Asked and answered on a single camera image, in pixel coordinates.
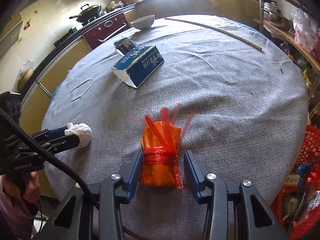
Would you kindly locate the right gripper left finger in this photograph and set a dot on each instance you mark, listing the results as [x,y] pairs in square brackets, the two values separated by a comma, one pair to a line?
[130,175]

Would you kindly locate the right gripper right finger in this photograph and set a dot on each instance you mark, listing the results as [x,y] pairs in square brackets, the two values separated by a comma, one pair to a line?
[195,177]

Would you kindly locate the orange packet with red string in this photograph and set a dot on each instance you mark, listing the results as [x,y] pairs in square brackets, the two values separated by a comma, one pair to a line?
[161,140]

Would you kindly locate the white paper ball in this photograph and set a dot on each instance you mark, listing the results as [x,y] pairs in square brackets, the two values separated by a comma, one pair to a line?
[83,131]

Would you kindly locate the white orange medicine box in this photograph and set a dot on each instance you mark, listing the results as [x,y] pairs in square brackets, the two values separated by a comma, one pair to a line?
[292,180]

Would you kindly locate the black plastic bag bundle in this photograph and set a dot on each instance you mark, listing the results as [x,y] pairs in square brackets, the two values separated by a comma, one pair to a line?
[296,205]

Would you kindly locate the blue plastic bag ball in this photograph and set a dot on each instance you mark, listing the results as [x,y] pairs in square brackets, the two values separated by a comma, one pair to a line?
[304,171]

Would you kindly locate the left hand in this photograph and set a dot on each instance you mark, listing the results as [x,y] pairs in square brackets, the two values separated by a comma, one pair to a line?
[32,190]

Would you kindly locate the grey tablecloth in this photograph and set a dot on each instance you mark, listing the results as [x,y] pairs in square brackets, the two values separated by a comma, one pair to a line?
[249,101]

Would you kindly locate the clay pot on counter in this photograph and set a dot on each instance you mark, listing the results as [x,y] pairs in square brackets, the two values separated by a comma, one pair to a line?
[24,77]

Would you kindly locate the large blue carton box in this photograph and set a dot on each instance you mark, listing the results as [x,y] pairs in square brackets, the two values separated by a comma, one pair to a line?
[138,65]

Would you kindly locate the red plastic basket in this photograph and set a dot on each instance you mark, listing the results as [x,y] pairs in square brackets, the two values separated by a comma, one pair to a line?
[308,228]

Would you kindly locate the small blue white carton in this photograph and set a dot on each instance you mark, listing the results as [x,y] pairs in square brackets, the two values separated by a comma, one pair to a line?
[124,46]

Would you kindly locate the dark red built-in oven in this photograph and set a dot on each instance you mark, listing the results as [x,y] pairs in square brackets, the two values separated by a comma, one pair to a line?
[99,34]

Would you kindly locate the white ceramic bowl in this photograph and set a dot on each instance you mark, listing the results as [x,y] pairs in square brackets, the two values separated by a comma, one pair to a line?
[144,22]

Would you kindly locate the black wok with lid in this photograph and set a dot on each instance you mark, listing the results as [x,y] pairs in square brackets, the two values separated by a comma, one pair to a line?
[87,13]

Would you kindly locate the pink plastic bag on rack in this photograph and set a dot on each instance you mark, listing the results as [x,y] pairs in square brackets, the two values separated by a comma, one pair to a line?
[305,37]

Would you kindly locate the metal storage rack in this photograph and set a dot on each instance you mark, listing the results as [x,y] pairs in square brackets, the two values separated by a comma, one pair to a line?
[289,36]

